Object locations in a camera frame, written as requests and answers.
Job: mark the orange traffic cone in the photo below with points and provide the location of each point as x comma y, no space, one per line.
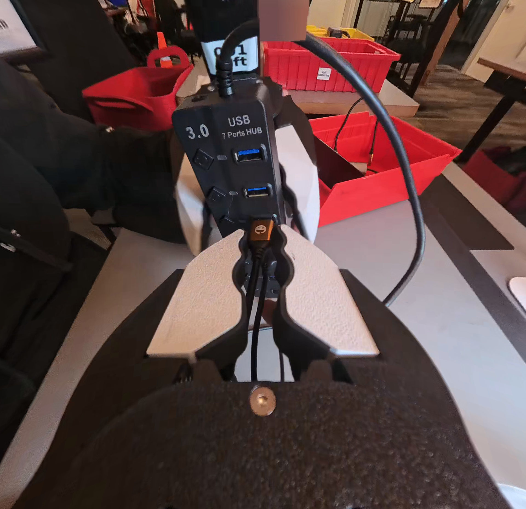
163,44

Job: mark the red bag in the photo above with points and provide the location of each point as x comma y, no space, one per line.
493,176

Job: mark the white framed board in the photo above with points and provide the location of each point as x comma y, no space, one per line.
12,28

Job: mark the red plastic bin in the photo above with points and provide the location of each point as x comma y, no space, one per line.
370,196

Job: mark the wooden desk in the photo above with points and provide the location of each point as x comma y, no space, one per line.
505,67

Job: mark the person's left forearm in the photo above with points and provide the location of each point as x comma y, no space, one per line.
82,167

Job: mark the ribbed red bin white label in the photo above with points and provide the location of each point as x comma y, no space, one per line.
296,69

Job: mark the black divider panel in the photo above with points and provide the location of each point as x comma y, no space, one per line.
337,167

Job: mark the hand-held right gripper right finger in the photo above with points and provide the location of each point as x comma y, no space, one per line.
324,307

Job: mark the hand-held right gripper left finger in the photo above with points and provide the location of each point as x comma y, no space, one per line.
205,303

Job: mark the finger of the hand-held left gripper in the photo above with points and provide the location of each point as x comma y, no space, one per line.
191,213
302,167

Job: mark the yellow plastic bin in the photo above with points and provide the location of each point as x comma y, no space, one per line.
357,34

